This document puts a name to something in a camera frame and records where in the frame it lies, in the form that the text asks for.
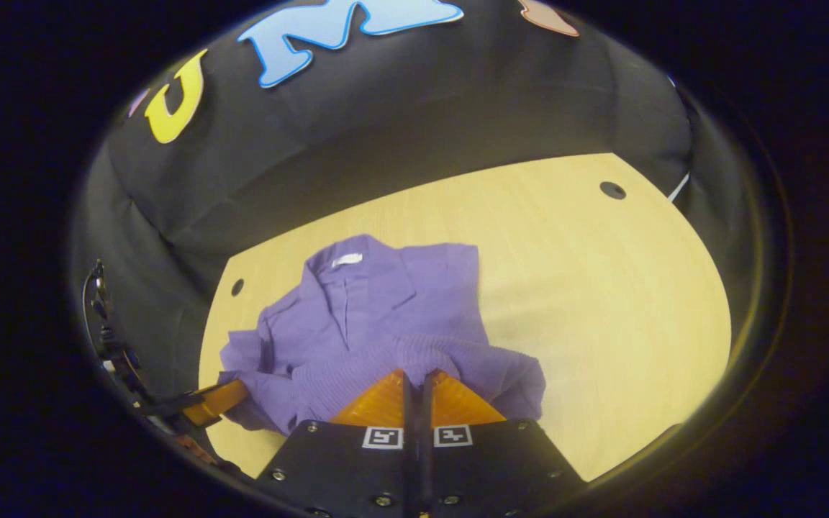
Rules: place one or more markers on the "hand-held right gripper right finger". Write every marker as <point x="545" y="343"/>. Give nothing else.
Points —
<point x="427" y="410"/>

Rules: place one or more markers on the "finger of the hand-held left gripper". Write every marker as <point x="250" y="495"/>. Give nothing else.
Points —
<point x="220" y="399"/>

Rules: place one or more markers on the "purple collared shirt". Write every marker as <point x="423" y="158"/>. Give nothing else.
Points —
<point x="386" y="309"/>

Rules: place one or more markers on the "black backdrop cloth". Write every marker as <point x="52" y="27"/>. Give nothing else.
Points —
<point x="422" y="108"/>

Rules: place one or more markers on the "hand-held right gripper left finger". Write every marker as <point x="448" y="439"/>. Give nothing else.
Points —
<point x="408" y="410"/>

